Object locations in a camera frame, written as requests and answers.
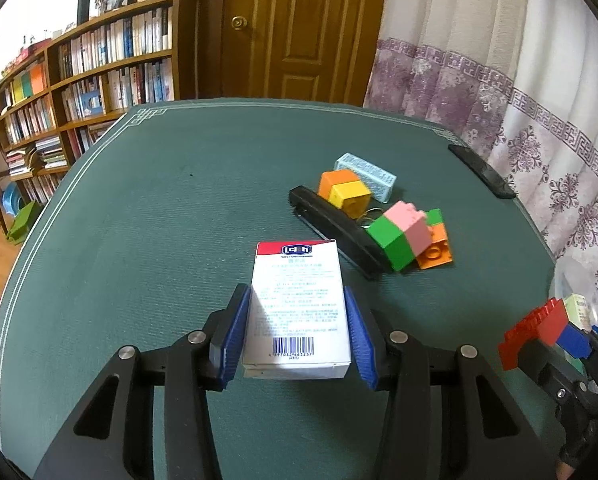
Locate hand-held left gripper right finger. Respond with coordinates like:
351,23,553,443
343,286,570,480

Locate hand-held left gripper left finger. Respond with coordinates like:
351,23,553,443
33,283,252,480

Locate blue building block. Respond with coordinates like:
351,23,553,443
556,324,594,360

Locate large red building block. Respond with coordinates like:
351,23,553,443
498,297,570,372

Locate yellow and green box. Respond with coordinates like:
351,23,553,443
563,294,594,331

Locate white box with red label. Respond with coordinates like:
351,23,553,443
242,240,352,380

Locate clear plastic container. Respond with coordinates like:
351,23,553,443
546,242,598,361

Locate green and pink building block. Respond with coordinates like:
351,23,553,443
367,201,432,272

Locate black stapler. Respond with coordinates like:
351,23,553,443
288,185,389,279

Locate metal key ring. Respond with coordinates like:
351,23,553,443
356,205,387,228

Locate green covered desktop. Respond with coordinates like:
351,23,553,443
0,97,560,480

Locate orange and yellow building block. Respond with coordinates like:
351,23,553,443
318,169,372,220

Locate light blue patterned box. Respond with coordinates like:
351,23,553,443
334,152,397,203

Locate black smartphone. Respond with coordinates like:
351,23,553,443
448,144,517,198

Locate green plastic object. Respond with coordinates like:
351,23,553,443
6,200,42,245

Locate blue plastic basin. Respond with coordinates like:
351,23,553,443
2,181,24,211

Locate wooden bookshelf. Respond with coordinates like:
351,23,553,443
0,0,200,196

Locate white and purple patterned curtain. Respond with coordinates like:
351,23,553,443
363,0,598,281

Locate wooden door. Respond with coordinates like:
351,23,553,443
199,0,392,108

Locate rows of books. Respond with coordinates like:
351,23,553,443
0,5,175,196

